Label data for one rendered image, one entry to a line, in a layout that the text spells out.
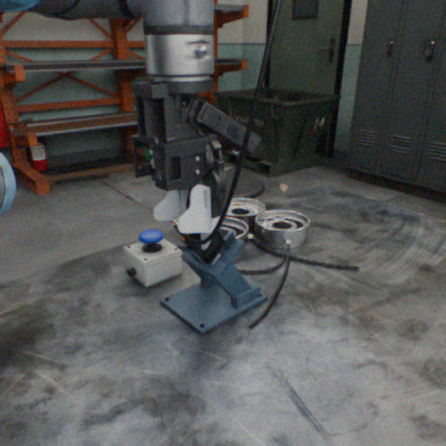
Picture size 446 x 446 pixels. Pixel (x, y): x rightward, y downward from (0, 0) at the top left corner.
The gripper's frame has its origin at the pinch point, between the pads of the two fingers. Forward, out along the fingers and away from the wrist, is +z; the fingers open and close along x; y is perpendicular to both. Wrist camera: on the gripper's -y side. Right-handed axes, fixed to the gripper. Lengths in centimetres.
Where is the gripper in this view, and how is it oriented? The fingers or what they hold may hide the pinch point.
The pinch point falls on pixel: (200, 234)
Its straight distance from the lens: 56.9
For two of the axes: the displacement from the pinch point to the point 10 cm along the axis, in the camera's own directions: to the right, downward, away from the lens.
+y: -7.5, 2.8, -6.0
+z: 0.0, 9.1, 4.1
